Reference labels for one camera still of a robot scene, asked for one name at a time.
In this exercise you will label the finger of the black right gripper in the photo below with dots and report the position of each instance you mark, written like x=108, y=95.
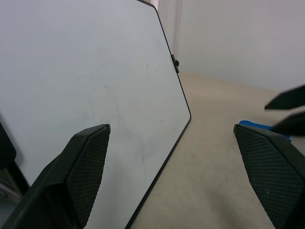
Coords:
x=290, y=100
x=295, y=125

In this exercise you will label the black whiteboard frame clip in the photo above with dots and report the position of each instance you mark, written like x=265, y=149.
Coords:
x=176, y=63

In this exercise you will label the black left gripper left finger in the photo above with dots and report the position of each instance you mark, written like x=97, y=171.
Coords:
x=71, y=171

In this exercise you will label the black-framed whiteboard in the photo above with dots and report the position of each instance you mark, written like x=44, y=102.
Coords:
x=83, y=59

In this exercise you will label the blue whiteboard eraser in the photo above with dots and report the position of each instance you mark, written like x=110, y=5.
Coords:
x=247, y=124

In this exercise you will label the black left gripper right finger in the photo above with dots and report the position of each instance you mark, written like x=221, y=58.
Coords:
x=274, y=167

